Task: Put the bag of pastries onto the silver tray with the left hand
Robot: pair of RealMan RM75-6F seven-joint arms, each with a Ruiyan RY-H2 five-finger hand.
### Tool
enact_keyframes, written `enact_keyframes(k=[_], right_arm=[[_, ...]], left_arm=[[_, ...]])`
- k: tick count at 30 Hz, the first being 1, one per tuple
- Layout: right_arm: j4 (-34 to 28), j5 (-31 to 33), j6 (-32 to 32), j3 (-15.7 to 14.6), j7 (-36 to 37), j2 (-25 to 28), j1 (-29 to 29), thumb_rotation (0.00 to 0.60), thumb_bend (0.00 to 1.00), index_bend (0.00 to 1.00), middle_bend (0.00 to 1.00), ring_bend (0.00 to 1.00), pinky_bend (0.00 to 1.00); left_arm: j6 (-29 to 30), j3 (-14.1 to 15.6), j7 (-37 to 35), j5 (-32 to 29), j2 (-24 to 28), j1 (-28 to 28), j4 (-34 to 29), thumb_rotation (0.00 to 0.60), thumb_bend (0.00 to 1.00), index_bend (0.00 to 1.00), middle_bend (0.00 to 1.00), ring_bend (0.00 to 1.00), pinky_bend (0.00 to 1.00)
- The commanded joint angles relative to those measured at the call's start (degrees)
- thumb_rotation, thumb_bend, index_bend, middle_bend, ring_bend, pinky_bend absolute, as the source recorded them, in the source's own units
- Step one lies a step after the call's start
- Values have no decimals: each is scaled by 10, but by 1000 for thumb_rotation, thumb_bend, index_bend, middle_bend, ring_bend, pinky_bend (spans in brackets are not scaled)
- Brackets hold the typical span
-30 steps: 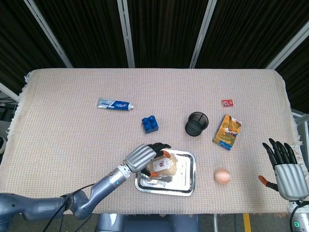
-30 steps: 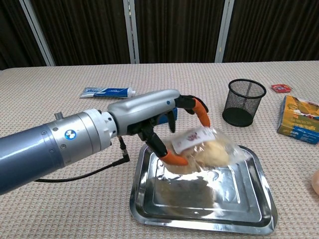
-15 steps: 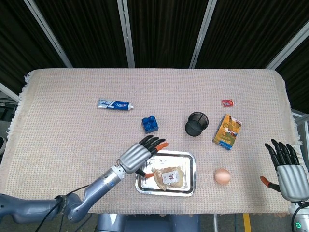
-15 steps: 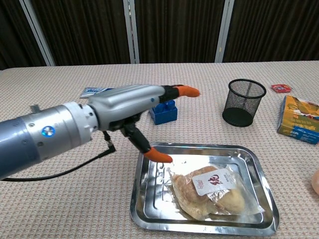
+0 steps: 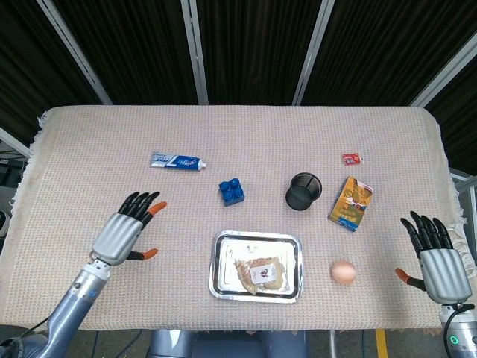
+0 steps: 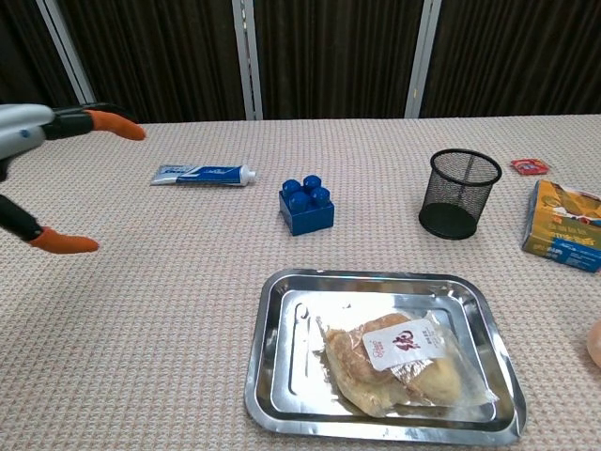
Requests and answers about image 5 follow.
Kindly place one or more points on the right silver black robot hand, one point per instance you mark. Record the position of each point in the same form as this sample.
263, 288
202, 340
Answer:
443, 272

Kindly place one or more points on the packaged food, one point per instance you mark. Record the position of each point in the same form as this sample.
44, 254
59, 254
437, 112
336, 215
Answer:
261, 274

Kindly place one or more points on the yellow blue cardboard box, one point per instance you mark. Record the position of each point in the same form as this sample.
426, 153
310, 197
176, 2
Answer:
352, 205

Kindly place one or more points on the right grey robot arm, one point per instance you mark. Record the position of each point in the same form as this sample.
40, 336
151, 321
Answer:
464, 332

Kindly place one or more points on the blue white toothpaste tube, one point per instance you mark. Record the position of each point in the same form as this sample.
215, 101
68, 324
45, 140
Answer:
179, 161

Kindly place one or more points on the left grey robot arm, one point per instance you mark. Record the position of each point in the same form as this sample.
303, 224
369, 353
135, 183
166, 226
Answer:
71, 302

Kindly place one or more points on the blue plastic building block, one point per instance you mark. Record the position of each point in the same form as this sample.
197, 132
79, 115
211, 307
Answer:
233, 194

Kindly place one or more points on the brown egg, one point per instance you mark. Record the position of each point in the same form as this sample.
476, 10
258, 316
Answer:
343, 272

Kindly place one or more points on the black mesh pen cup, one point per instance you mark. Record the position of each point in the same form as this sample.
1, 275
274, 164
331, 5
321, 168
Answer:
303, 199

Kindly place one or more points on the small red snack packet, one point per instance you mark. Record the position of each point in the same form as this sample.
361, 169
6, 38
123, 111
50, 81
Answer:
351, 159

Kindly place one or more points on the grey metal frame post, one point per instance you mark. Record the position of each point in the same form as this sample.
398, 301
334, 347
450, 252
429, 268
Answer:
443, 80
195, 52
75, 52
312, 52

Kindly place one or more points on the dark pleated curtain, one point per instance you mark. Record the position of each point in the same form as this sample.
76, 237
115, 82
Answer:
253, 48

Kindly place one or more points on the blue grey robot torso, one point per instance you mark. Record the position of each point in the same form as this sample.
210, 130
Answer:
223, 345

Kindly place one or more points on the beige woven tablecloth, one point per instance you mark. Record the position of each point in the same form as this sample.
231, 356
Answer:
261, 141

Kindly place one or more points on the silver metal tray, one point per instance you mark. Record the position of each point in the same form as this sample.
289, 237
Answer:
227, 261

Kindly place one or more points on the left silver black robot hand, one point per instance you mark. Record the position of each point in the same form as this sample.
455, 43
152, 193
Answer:
115, 238

